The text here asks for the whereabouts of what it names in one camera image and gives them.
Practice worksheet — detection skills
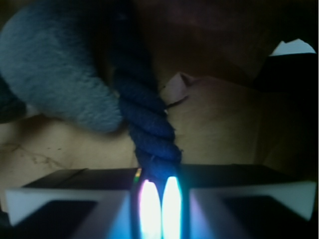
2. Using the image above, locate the grey plush elephant toy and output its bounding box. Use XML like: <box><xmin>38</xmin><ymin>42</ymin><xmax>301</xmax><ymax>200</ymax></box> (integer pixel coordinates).
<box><xmin>0</xmin><ymin>0</ymin><xmax>123</xmax><ymax>133</ymax></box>

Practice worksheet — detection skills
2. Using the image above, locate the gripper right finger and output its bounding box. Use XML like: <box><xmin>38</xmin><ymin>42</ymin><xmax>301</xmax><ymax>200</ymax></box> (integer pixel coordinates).
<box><xmin>179</xmin><ymin>164</ymin><xmax>316</xmax><ymax>239</ymax></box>

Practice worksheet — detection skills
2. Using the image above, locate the dark blue rope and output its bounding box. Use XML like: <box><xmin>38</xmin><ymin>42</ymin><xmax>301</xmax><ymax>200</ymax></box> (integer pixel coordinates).
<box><xmin>99</xmin><ymin>0</ymin><xmax>183</xmax><ymax>182</ymax></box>

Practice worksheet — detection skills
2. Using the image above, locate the brown paper bag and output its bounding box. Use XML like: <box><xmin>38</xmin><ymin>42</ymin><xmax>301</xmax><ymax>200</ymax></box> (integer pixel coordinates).
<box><xmin>0</xmin><ymin>0</ymin><xmax>319</xmax><ymax>192</ymax></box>

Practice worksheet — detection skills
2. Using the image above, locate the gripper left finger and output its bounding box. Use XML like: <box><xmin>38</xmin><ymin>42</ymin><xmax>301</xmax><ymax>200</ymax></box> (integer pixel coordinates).
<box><xmin>4</xmin><ymin>168</ymin><xmax>139</xmax><ymax>239</ymax></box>

